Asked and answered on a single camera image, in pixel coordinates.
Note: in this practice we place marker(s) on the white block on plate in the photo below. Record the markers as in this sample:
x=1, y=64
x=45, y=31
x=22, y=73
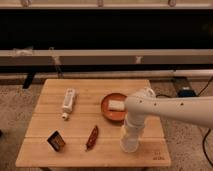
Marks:
x=116, y=105

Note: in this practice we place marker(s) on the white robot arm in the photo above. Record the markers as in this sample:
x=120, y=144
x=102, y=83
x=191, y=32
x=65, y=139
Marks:
x=140, y=104

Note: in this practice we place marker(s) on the white ceramic cup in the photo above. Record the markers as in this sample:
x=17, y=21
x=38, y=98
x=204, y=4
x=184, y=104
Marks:
x=129, y=141

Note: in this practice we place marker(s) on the white tube with cap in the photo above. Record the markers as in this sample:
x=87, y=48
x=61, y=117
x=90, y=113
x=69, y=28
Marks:
x=68, y=103

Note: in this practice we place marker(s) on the red chili pepper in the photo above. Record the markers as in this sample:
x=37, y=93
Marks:
x=92, y=138

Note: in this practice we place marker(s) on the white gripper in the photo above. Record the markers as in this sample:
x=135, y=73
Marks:
x=131, y=129

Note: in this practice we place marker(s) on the black power adapter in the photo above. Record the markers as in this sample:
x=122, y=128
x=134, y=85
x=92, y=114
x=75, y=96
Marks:
x=186, y=93

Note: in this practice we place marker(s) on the wooden table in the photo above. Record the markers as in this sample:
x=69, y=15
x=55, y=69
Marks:
x=47, y=118

